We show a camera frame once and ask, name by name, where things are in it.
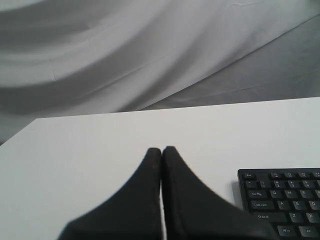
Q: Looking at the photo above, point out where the black acer keyboard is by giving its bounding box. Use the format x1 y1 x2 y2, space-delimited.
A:
237 168 320 240

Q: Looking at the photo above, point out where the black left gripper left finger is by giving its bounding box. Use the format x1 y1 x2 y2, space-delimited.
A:
59 148 162 240

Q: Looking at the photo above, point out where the white backdrop cloth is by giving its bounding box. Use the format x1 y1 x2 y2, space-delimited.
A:
0 0 320 143

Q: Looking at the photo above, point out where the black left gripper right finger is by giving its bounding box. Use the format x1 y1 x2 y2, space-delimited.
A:
161 146 278 240

